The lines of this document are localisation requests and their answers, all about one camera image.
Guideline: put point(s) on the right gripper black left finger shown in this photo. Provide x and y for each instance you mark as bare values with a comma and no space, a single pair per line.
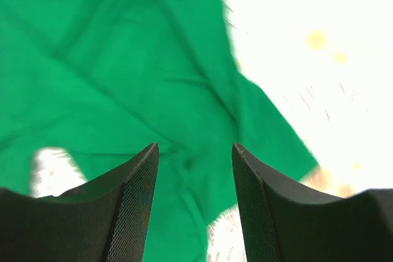
105,219

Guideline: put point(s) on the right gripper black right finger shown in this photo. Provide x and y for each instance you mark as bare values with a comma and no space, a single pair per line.
284,220

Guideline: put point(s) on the green t-shirt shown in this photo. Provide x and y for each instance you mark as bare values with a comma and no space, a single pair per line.
105,78

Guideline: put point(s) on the floral patterned table mat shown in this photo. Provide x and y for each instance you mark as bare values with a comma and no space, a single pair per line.
324,65

